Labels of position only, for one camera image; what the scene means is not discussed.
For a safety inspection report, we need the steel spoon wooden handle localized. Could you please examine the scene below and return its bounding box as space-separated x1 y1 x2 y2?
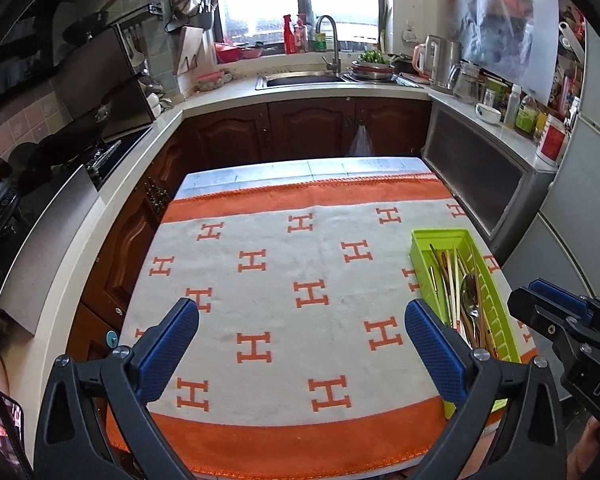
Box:
460 273 496 358

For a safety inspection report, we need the light wooden chopstick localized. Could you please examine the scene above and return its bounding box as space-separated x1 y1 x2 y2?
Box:
448 249 462 333

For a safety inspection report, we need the chrome kitchen faucet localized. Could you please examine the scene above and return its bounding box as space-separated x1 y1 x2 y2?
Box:
314 14 342 77

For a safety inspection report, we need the lime green utensil tray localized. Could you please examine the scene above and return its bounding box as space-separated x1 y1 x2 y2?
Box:
409 227 524 421

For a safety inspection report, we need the red white canister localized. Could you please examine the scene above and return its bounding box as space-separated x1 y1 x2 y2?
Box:
536 115 568 166

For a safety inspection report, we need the orange white H-pattern cloth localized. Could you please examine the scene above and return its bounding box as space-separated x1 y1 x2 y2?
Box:
104 173 541 480

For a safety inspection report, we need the clear plastic bottle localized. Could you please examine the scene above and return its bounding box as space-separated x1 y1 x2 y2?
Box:
503 84 521 129

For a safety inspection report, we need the white bowl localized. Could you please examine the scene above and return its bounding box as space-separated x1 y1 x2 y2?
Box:
475 103 502 125

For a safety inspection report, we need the gas stove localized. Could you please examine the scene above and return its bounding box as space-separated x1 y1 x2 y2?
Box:
84 139 122 188

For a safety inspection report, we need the white plastic bag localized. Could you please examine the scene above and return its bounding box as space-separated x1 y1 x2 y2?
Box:
347 125 375 157

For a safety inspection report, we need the steel electric kettle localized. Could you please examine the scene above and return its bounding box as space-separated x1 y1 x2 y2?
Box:
412 35 463 93

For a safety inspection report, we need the bowl of vegetables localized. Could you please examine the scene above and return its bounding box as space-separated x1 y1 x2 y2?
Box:
350 50 393 81

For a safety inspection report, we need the steel sink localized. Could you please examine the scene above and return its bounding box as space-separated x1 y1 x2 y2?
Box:
254 72 346 90

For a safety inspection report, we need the red spray bottle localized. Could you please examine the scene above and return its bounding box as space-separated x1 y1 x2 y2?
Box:
283 14 297 55

